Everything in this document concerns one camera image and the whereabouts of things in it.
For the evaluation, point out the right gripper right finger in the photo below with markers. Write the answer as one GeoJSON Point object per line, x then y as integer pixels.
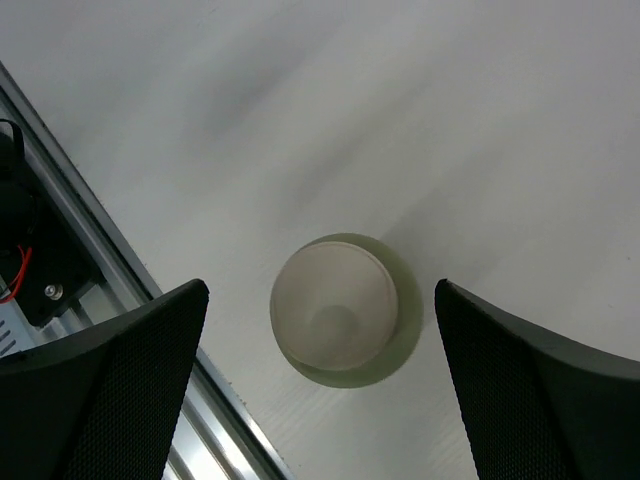
{"type": "Point", "coordinates": [536, 404]}

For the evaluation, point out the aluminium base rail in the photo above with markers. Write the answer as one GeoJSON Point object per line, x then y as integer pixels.
{"type": "Point", "coordinates": [215, 435]}

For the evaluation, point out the white slotted cable duct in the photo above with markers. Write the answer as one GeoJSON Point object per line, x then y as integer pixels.
{"type": "Point", "coordinates": [16, 334]}

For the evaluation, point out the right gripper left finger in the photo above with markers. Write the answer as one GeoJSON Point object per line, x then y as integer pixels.
{"type": "Point", "coordinates": [102, 403]}

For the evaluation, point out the pale green bottle beige cap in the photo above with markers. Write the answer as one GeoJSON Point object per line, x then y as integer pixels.
{"type": "Point", "coordinates": [346, 311]}

